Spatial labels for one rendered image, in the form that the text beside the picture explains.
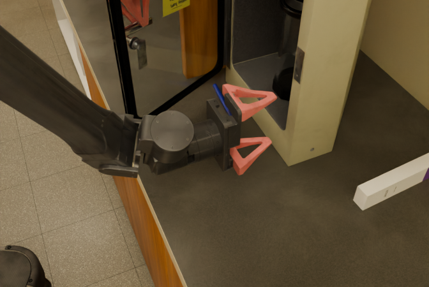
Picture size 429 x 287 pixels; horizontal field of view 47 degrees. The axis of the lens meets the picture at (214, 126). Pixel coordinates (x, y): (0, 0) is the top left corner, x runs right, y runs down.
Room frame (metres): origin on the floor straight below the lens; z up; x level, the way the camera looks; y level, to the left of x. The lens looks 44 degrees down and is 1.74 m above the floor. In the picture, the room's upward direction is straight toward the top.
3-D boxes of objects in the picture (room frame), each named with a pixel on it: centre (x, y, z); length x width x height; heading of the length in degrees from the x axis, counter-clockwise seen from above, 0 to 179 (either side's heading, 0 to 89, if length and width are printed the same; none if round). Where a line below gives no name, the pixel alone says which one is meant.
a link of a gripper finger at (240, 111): (0.55, -0.05, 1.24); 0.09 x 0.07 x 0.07; 114
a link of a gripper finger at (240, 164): (0.55, -0.05, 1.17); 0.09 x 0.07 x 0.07; 114
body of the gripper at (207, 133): (0.52, 0.02, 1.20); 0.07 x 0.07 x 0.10; 24
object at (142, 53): (0.77, 0.14, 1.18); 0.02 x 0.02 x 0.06; 49
